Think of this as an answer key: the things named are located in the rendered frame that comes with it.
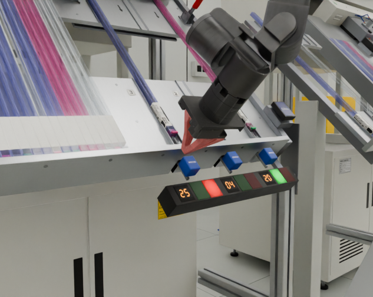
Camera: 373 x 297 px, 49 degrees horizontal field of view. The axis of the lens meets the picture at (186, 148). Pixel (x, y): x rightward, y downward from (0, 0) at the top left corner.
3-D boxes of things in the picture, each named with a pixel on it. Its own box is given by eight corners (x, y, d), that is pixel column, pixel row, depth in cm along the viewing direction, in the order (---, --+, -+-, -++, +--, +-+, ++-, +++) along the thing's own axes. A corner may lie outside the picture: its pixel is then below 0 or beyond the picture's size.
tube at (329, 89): (379, 141, 95) (383, 136, 94) (376, 141, 94) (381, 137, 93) (252, 15, 118) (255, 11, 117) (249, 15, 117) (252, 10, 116)
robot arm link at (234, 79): (263, 71, 54) (280, 66, 58) (227, 36, 55) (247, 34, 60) (233, 107, 58) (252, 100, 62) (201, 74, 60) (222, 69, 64)
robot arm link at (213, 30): (303, 22, 53) (297, 48, 62) (243, -32, 56) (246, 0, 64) (235, 83, 54) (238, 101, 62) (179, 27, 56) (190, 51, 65)
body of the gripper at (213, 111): (174, 103, 63) (198, 67, 58) (221, 105, 69) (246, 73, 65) (193, 135, 60) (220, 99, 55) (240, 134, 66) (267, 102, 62)
